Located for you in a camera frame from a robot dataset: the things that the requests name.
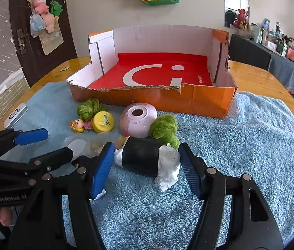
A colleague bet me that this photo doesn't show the yellow lid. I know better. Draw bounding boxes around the yellow lid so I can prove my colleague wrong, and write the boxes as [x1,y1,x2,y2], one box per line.
[92,111,115,134]

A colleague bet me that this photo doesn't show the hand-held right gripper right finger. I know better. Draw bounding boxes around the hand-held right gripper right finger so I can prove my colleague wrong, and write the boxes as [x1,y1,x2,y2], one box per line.
[178,143,284,250]

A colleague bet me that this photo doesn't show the red plush toy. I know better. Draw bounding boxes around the red plush toy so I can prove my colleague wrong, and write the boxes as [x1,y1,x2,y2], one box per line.
[232,9,250,30]

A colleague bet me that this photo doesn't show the blue fluffy towel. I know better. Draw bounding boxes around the blue fluffy towel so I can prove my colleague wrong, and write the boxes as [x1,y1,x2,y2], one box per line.
[0,82,294,250]

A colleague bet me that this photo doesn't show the pink round toy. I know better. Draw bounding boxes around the pink round toy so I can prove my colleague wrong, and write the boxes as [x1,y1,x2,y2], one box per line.
[119,102,158,138]

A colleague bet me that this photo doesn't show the white flat device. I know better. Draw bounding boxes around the white flat device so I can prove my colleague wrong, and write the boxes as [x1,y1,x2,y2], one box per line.
[4,103,28,129]

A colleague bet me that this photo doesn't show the green knitted ball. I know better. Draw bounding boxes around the green knitted ball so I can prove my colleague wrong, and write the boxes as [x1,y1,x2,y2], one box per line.
[149,114,181,148]
[77,98,106,121]

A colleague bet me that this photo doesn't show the green plush toy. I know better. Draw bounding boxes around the green plush toy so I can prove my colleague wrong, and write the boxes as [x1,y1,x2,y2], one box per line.
[50,1,63,16]

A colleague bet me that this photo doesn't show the clear round dish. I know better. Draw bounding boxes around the clear round dish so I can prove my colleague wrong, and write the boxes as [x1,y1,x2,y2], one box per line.
[60,135,87,159]

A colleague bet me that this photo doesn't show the clutter of bottles and boxes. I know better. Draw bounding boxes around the clutter of bottles and boxes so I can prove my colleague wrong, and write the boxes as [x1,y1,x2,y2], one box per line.
[250,18,294,76]

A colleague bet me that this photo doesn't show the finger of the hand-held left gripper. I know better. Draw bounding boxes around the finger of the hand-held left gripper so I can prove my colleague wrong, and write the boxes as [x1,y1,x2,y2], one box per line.
[0,147,74,178]
[0,128,49,162]

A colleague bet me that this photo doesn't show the blue plastic bag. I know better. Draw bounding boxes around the blue plastic bag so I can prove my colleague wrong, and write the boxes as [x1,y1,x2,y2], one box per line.
[30,12,46,38]

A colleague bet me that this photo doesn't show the pink plush toy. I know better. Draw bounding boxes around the pink plush toy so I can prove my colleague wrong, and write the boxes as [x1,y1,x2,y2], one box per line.
[32,0,50,15]
[41,13,59,34]

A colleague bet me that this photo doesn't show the person's left hand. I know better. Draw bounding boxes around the person's left hand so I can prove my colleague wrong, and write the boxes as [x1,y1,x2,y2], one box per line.
[0,206,15,227]

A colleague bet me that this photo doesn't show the small pink and yellow doll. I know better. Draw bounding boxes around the small pink and yellow doll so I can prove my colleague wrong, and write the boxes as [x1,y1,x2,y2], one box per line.
[70,118,93,133]

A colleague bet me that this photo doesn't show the dark cloth covered side table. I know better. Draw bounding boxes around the dark cloth covered side table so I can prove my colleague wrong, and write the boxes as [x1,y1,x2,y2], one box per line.
[229,34,294,99]

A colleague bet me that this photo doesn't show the small yellow figurine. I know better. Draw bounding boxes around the small yellow figurine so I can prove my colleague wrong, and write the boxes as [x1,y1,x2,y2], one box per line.
[116,136,130,149]

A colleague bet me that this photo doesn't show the black roll with white tissue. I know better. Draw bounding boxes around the black roll with white tissue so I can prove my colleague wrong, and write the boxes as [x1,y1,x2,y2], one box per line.
[114,136,181,192]

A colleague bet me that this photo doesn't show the orange cardboard box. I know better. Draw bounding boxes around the orange cardboard box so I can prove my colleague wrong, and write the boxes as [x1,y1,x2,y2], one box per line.
[66,25,238,119]

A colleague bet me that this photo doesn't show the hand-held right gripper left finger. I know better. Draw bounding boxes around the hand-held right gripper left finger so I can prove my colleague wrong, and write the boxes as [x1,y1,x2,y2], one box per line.
[8,142,116,250]

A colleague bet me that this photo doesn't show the metal door handle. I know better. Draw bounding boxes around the metal door handle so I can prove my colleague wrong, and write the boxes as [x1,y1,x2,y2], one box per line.
[17,29,30,56]

